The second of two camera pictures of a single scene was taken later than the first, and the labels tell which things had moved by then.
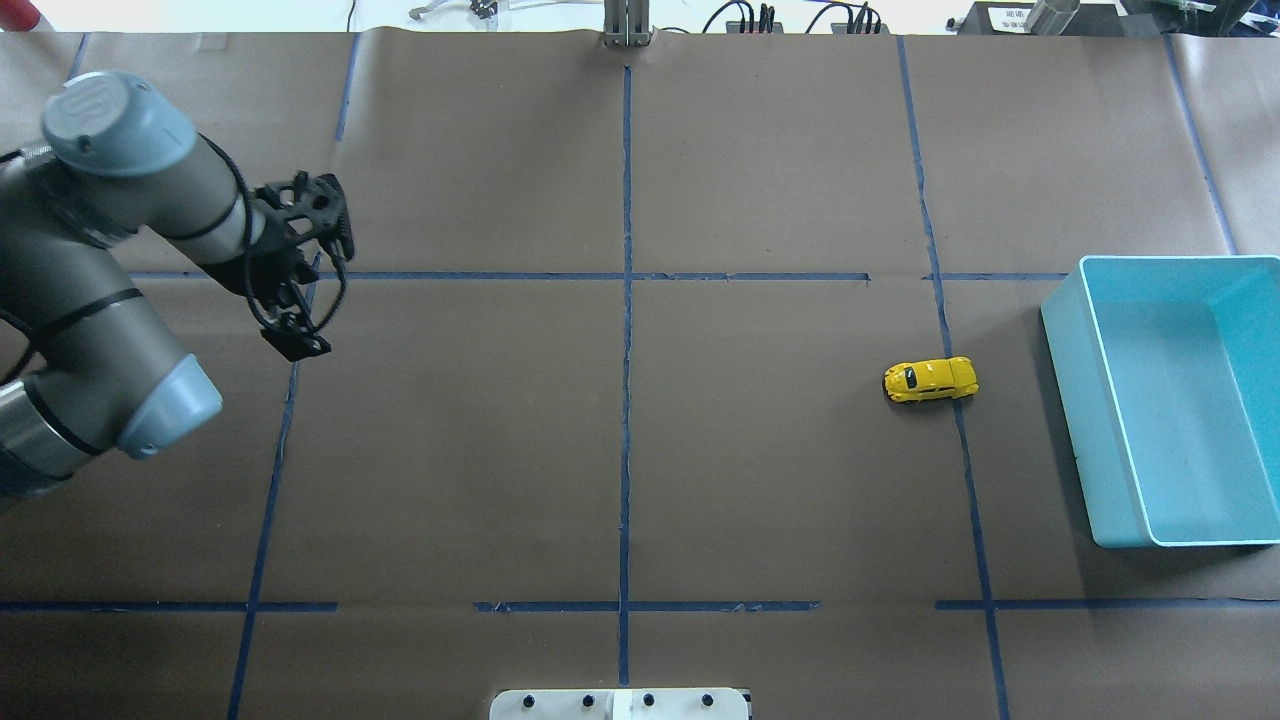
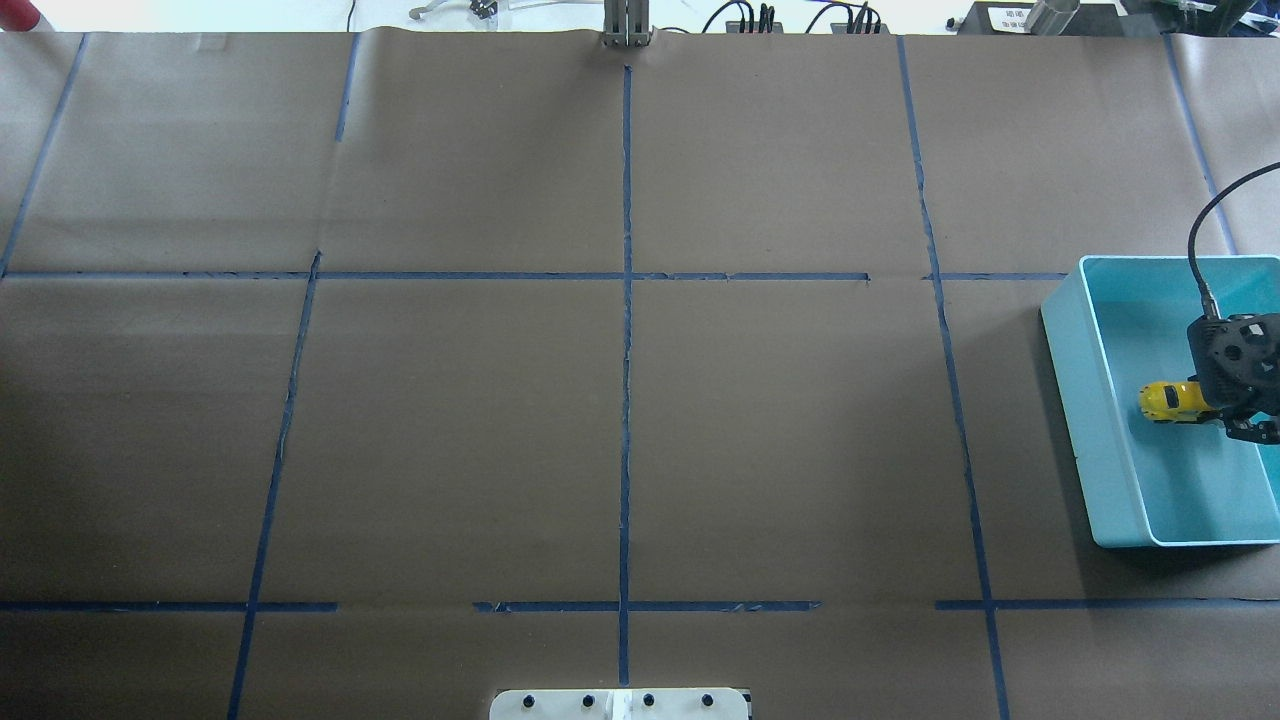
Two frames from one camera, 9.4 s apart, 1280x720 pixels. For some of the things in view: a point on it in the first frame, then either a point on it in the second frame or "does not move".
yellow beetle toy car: (950, 377) to (1172, 401)
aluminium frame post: (626, 23) does not move
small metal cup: (1051, 17) does not move
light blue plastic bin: (1168, 372) does not move
